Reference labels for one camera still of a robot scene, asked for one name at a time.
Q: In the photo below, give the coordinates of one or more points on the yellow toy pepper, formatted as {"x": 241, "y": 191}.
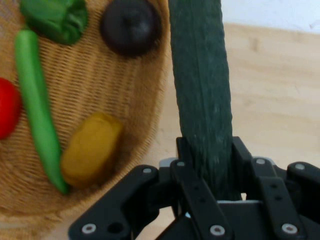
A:
{"x": 92, "y": 147}

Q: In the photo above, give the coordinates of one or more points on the green toy bell pepper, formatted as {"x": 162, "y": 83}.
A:
{"x": 57, "y": 20}

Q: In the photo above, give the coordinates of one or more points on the red toy tomato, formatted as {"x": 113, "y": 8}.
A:
{"x": 8, "y": 107}

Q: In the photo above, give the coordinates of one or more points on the light green toy chili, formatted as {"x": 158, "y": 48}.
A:
{"x": 35, "y": 100}

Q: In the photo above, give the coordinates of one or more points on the dark purple toy onion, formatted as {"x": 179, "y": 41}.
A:
{"x": 130, "y": 27}

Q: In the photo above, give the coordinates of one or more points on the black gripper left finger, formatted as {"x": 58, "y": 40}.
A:
{"x": 120, "y": 200}

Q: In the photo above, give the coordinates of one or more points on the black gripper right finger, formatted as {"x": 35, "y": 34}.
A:
{"x": 282, "y": 200}

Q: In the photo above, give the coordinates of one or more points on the dark green toy cucumber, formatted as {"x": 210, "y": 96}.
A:
{"x": 202, "y": 87}

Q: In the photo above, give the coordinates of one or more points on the woven wicker basket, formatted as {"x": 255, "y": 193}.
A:
{"x": 100, "y": 82}

